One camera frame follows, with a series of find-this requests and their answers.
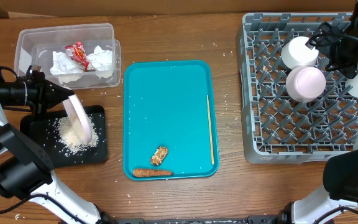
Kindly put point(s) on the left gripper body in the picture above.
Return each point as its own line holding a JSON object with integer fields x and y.
{"x": 34, "y": 93}

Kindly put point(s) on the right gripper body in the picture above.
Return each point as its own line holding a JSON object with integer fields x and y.
{"x": 339, "y": 49}

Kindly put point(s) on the white napkin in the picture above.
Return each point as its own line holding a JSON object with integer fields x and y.
{"x": 66, "y": 69}

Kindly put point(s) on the large white plate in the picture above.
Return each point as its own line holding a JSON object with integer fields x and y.
{"x": 78, "y": 119}

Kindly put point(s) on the white cup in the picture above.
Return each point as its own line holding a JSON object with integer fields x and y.
{"x": 354, "y": 86}

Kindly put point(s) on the red snack wrapper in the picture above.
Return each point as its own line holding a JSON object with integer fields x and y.
{"x": 77, "y": 53}

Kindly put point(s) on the pale green bowl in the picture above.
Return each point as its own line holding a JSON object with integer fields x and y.
{"x": 297, "y": 54}

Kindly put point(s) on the silver foil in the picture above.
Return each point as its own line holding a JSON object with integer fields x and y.
{"x": 101, "y": 61}

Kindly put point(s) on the brown fried stick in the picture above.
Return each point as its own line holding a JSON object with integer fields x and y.
{"x": 141, "y": 173}

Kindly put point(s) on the golden fried food piece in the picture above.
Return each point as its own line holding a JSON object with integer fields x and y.
{"x": 159, "y": 156}

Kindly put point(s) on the wooden chopstick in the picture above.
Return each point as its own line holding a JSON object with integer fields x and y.
{"x": 210, "y": 130}

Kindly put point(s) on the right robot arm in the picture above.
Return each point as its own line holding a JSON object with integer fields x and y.
{"x": 339, "y": 190}

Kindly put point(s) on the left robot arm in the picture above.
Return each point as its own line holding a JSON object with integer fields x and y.
{"x": 26, "y": 170}

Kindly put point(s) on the grey dishwasher rack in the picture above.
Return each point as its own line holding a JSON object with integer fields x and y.
{"x": 276, "y": 128}

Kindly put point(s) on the pile of white rice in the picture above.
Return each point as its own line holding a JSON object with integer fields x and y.
{"x": 70, "y": 134}

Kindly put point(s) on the clear plastic bin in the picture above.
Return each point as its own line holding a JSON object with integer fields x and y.
{"x": 35, "y": 47}

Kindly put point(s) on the black tray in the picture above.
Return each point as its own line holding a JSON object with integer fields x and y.
{"x": 46, "y": 134}

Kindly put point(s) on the teal serving tray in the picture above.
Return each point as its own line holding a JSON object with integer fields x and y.
{"x": 165, "y": 105}

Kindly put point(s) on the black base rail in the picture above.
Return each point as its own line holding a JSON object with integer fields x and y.
{"x": 255, "y": 219}

